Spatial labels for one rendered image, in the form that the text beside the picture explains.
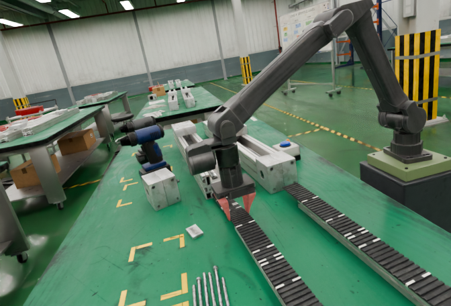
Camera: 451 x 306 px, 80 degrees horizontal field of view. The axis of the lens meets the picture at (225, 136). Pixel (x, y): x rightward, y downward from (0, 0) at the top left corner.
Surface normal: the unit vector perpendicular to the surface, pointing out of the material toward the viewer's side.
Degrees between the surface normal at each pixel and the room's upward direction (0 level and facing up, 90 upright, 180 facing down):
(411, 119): 90
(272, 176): 90
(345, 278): 0
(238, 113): 87
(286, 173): 90
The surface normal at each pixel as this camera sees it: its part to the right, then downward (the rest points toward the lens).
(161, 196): 0.50, 0.16
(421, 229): -0.17, -0.95
